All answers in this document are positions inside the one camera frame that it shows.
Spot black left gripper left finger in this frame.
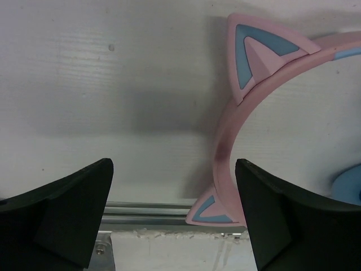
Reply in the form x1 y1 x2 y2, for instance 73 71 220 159
1 158 114 271

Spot aluminium table edge rail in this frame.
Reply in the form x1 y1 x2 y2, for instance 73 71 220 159
94 202 253 270

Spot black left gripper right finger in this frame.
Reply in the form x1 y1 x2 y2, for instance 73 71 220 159
235 159 360 270

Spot pink blue cat-ear headphones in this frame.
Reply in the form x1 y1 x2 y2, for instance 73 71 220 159
186 14 360 227

